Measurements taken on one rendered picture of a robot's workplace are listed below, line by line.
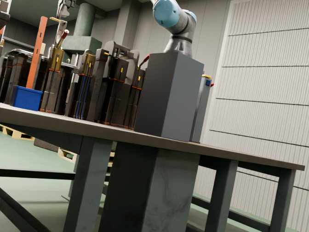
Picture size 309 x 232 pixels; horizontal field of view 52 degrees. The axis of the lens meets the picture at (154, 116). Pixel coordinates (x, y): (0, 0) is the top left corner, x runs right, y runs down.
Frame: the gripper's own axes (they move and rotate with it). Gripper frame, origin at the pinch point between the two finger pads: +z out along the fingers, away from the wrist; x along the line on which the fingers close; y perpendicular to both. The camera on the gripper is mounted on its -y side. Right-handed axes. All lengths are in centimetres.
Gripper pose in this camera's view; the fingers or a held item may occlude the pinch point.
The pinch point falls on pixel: (58, 17)
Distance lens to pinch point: 206.0
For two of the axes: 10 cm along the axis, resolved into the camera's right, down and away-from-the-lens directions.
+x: -5.6, -0.7, 8.2
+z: -2.1, 9.8, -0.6
